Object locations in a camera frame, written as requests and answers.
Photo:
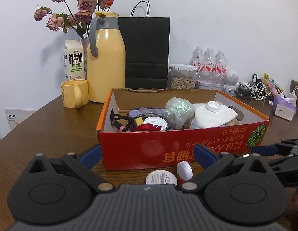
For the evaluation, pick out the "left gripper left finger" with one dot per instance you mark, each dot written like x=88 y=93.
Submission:
x=80 y=166

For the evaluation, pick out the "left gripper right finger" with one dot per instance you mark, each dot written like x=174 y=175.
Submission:
x=215 y=165

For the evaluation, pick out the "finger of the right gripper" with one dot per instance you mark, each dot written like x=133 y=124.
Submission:
x=266 y=150

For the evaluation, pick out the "white round puck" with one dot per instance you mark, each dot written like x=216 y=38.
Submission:
x=184 y=170

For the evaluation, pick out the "white bottle cap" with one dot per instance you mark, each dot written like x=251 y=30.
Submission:
x=157 y=121

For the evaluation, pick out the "purple tissue pack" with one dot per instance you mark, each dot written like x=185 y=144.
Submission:
x=284 y=107

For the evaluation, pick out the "white yellow plush toy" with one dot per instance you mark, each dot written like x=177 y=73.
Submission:
x=203 y=118

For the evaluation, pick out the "white disc with label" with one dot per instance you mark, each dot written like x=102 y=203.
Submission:
x=161 y=177

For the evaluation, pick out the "iridescent plastic bag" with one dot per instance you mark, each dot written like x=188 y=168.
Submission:
x=177 y=111

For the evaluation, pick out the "red cardboard box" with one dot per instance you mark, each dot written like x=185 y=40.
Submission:
x=154 y=149

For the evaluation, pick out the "yellow ceramic mug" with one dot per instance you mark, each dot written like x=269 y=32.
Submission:
x=74 y=93

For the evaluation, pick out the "red ribbon bow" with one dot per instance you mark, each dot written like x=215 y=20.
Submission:
x=147 y=127

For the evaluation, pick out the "small white tin box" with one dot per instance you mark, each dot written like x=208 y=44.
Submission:
x=206 y=85

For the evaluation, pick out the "purple grey fabric pouch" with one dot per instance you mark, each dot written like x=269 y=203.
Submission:
x=143 y=112

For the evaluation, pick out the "white robot figurine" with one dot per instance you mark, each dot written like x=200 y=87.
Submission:
x=230 y=81

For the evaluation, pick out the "clear food container with snacks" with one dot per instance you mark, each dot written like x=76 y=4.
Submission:
x=182 y=76

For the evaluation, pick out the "water bottle middle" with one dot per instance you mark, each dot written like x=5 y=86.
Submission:
x=210 y=65

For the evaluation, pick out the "water bottle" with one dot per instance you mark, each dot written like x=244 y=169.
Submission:
x=210 y=65
x=221 y=65
x=197 y=60

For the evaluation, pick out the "water bottle right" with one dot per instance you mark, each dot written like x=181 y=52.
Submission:
x=221 y=65

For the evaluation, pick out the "water bottle left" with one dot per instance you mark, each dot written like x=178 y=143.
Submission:
x=197 y=60

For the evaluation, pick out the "white milk carton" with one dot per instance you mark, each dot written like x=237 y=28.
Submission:
x=73 y=60

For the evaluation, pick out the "yellow thermos jug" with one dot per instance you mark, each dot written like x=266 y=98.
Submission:
x=106 y=56

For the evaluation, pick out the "black paper shopping bag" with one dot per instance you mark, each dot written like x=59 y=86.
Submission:
x=147 y=48

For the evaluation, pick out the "dried pink rose bouquet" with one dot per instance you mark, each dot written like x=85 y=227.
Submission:
x=77 y=15

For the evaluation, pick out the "white wall paper sheet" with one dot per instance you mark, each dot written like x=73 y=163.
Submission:
x=16 y=116

